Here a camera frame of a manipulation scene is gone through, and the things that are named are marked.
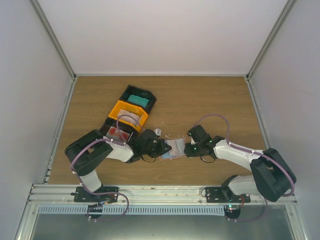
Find black bin with teal cards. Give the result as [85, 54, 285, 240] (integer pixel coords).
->
[119, 85, 157, 114]

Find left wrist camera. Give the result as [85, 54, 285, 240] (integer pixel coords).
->
[154, 128, 162, 137]

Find teal cards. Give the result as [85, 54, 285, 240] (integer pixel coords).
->
[127, 94, 149, 108]

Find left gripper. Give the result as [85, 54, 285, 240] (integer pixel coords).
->
[142, 139, 172, 159]

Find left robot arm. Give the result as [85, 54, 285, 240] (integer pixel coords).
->
[64, 129, 172, 202]

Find yellow bin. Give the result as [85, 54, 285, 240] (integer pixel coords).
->
[108, 100, 149, 132]

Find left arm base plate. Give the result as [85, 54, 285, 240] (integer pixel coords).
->
[70, 186, 119, 204]

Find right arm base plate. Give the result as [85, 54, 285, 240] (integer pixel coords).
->
[204, 186, 251, 204]

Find pale pink cards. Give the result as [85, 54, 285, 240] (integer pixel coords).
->
[117, 109, 143, 126]

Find grey slotted cable duct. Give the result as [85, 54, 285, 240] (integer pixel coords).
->
[38, 204, 225, 216]

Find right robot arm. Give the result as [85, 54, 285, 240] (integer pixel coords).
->
[184, 124, 297, 203]

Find red and white cards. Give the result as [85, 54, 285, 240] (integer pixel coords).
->
[105, 126, 130, 142]

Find aluminium mounting rail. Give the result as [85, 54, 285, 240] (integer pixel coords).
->
[27, 184, 298, 205]

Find black bin with red cards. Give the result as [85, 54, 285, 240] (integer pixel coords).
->
[99, 117, 139, 142]

